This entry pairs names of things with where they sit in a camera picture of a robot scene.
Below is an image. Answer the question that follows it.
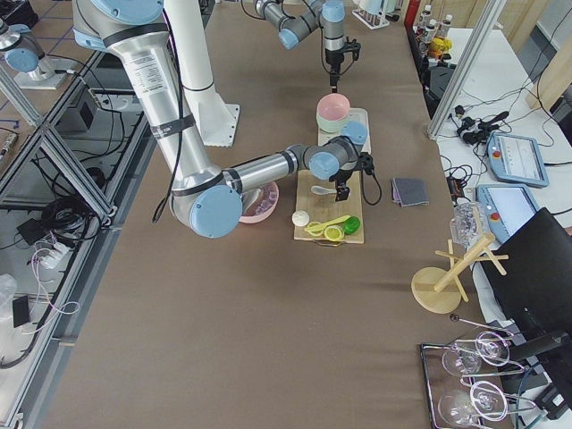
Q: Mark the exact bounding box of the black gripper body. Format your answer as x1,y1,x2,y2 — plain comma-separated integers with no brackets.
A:
335,178,351,201
325,49,343,88

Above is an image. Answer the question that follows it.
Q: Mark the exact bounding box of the small pink bowl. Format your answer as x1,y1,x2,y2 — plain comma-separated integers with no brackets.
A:
316,93,350,121

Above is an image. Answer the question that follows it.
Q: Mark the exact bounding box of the white ceramic spoon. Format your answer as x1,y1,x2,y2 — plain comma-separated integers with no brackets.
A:
310,185,337,196

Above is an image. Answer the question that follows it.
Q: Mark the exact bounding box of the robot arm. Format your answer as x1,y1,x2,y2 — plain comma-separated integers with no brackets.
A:
72,1,367,238
240,0,361,93

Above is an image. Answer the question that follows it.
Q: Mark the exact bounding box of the top green bowl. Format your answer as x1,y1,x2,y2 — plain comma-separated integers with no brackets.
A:
316,113,349,133

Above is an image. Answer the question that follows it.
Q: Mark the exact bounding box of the large pink ice bowl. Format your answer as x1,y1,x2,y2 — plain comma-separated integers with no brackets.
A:
240,181,279,223

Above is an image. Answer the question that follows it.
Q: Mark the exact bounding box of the bamboo cutting board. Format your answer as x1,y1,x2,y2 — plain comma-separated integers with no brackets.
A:
292,169,366,245

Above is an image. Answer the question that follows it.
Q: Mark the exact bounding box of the green lime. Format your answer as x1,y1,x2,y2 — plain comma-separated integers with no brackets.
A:
342,216,361,235

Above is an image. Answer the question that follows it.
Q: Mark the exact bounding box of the cream rabbit tray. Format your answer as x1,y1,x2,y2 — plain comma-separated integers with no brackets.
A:
317,108,372,153

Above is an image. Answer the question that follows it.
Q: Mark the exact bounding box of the lemon slice front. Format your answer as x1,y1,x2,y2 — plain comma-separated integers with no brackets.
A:
323,224,345,242

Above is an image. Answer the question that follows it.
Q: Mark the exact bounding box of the yellow plastic knife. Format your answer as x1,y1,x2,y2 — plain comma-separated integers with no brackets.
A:
322,214,350,229

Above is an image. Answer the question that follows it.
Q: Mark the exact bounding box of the lemon slice under knife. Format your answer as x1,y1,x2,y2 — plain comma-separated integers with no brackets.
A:
305,222,324,237

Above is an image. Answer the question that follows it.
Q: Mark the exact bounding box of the white steamed bun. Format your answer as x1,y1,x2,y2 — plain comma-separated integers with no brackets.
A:
291,210,310,227

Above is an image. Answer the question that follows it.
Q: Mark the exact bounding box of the grey folded cloth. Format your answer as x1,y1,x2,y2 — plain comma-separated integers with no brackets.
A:
391,178,429,207

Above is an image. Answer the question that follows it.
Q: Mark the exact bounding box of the wooden cup stand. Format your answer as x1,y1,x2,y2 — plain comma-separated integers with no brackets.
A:
411,232,509,315

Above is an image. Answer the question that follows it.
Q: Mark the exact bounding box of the blue teach pendant near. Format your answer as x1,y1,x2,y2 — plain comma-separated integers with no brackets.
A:
475,183,540,243

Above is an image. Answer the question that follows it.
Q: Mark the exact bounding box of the blue teach pendant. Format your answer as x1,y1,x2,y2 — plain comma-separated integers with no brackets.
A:
487,132,550,188
475,183,540,243

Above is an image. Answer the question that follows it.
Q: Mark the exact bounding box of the blue teach pendant far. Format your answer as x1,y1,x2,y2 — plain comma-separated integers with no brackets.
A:
487,132,550,188

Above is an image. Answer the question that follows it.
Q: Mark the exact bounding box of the black office chair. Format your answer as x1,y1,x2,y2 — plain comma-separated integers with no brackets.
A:
482,206,572,372

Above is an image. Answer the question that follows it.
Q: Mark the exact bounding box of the wine glass rack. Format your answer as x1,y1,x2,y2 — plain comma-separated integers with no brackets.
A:
419,314,537,428

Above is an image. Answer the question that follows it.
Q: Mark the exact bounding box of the metal board handle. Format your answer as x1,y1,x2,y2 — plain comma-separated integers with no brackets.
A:
313,240,345,247

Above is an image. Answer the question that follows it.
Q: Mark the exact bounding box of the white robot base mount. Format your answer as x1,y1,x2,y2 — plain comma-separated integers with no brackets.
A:
164,0,240,147

